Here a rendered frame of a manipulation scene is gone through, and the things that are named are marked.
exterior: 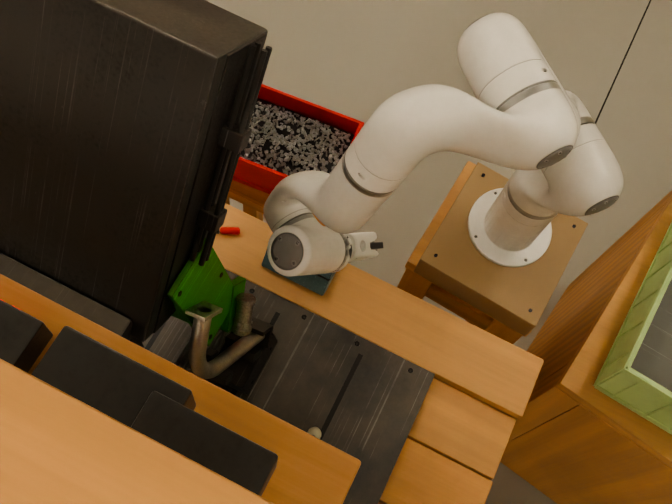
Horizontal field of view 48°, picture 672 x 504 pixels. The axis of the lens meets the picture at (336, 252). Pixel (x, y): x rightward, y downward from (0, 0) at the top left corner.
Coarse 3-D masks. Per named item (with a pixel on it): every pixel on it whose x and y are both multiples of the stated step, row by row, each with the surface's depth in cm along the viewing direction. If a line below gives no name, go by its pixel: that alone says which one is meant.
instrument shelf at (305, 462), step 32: (0, 288) 91; (64, 320) 90; (128, 352) 90; (192, 384) 89; (224, 416) 88; (256, 416) 88; (288, 448) 87; (320, 448) 88; (288, 480) 86; (320, 480) 86; (352, 480) 87
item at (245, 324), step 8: (240, 296) 141; (248, 296) 142; (240, 304) 140; (248, 304) 140; (240, 312) 141; (248, 312) 141; (240, 320) 142; (248, 320) 142; (232, 328) 143; (240, 328) 142; (248, 328) 143
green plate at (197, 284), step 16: (192, 272) 124; (208, 272) 129; (224, 272) 134; (176, 288) 121; (192, 288) 126; (208, 288) 131; (224, 288) 137; (176, 304) 124; (192, 304) 128; (224, 304) 139; (192, 320) 130
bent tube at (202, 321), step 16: (208, 304) 130; (208, 320) 127; (192, 336) 128; (208, 336) 129; (256, 336) 149; (192, 352) 129; (224, 352) 142; (240, 352) 144; (192, 368) 131; (208, 368) 133; (224, 368) 139
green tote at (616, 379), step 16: (656, 256) 185; (656, 272) 177; (640, 288) 181; (656, 288) 170; (640, 304) 174; (656, 304) 163; (624, 320) 178; (640, 320) 167; (624, 336) 172; (640, 336) 160; (624, 352) 164; (608, 368) 169; (624, 368) 157; (608, 384) 167; (624, 384) 163; (640, 384) 159; (656, 384) 156; (624, 400) 169; (640, 400) 165; (656, 400) 161; (656, 416) 167
